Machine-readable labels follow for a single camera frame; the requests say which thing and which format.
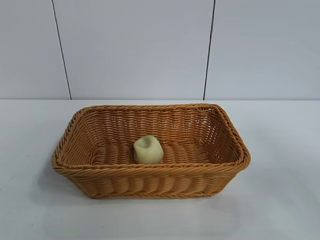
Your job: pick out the pale yellow egg yolk pastry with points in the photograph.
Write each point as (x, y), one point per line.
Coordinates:
(147, 152)

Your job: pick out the brown woven wicker basket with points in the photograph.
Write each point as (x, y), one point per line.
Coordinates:
(150, 180)

